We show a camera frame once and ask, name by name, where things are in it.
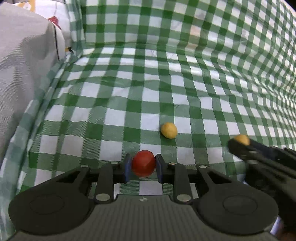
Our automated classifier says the red cherry tomato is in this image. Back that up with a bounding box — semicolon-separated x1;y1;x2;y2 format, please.
132;150;156;178

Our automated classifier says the yellow longan fruit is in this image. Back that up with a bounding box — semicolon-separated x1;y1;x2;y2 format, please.
161;122;178;139
234;134;250;146

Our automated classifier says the green white checkered cloth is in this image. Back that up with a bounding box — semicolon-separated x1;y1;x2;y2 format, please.
1;1;295;240

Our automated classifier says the grey patterned pillow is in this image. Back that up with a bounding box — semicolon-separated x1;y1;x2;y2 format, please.
1;1;71;159

